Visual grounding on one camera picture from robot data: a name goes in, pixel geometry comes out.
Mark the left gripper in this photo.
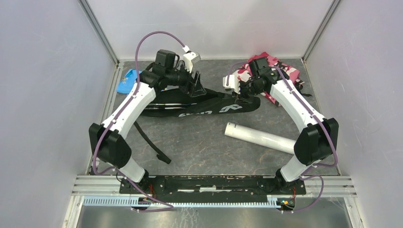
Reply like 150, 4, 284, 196
166, 62, 207, 98

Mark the black racket bag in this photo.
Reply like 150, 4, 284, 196
134, 88, 261, 165

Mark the white shuttlecock tube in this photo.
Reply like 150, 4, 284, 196
224, 122, 296, 154

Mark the white racket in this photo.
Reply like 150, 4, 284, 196
145, 106, 186, 110
148, 103, 197, 106

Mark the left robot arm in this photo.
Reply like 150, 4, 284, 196
89, 49, 206, 194

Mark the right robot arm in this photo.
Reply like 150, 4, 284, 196
240, 57, 339, 194

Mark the pink camouflage bag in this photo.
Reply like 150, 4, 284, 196
227, 52, 312, 97

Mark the blue cloth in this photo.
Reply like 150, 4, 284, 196
116, 69, 138, 95

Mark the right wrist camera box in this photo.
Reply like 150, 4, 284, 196
222, 74, 240, 95

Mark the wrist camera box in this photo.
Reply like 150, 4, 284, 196
182, 51, 201, 73
222, 74, 240, 95

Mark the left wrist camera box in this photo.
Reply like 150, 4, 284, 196
182, 51, 201, 73

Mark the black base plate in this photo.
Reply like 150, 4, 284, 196
139, 175, 307, 203

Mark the white slotted cable duct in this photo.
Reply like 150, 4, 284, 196
83, 195, 280, 209

